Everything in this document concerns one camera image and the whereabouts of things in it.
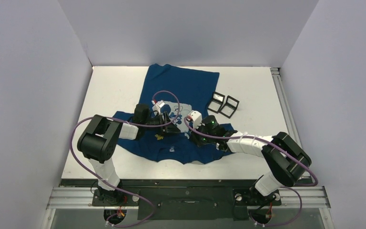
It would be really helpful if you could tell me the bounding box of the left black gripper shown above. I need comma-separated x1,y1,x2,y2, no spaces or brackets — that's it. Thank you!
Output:
143,112,180,136

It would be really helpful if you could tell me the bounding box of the gold maple leaf brooch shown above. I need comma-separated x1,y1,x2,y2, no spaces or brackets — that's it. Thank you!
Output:
155,134,164,141

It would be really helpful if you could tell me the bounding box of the blue cartoon print t-shirt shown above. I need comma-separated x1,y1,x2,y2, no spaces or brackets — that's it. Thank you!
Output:
118,64,228,164

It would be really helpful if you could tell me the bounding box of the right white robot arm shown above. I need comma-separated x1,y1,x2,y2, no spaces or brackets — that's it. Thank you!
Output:
184,112,312,204

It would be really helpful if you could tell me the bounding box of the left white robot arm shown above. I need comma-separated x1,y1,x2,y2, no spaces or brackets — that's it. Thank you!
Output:
77,104,181,205

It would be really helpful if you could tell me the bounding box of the left black display box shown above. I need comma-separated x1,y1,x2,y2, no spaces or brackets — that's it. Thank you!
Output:
207,92,225,113

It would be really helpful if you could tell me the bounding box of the black display box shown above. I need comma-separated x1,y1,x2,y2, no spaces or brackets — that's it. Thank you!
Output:
219,95,240,119
207,92,225,113

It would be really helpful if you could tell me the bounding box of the right black display box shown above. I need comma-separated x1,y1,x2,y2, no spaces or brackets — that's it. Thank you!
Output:
219,95,240,119

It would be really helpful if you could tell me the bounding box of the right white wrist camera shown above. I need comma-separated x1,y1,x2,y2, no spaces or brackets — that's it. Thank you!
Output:
187,110,202,129

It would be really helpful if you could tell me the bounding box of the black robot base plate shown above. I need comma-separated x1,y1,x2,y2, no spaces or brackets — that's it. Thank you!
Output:
49,179,304,221

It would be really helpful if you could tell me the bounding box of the aluminium frame rail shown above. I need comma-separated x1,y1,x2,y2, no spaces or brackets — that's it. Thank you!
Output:
270,67,302,148

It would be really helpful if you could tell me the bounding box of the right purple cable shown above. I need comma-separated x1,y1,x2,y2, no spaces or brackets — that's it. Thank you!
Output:
183,116,319,228

